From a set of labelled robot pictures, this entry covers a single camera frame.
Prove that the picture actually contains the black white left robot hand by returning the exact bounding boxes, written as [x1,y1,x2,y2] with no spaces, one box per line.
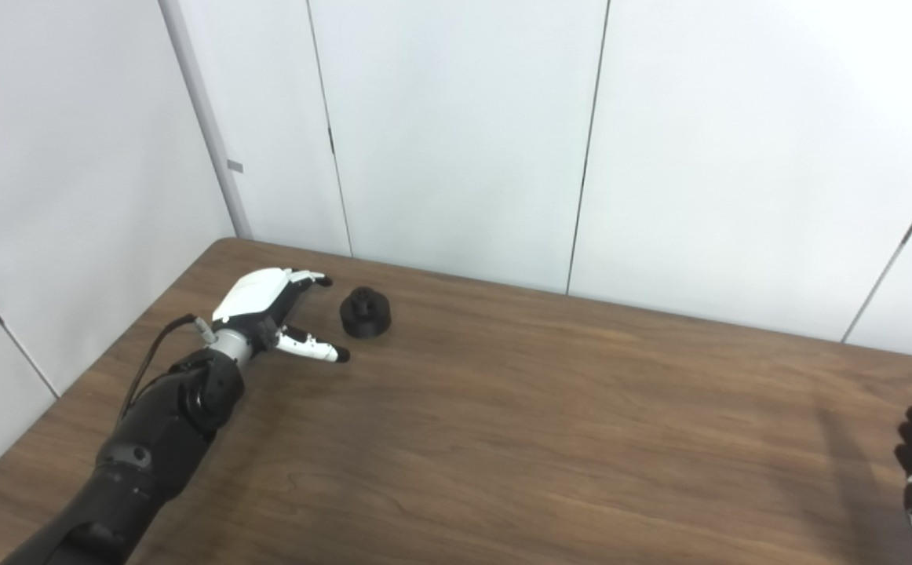
[211,268,351,364]

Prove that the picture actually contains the round black part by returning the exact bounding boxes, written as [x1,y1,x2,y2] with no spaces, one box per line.
[339,287,392,340]

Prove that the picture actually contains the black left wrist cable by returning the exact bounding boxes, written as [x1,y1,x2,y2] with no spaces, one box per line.
[117,314,217,425]

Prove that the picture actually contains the gray wall corner post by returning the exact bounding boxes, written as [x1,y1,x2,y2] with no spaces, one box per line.
[158,0,254,240]

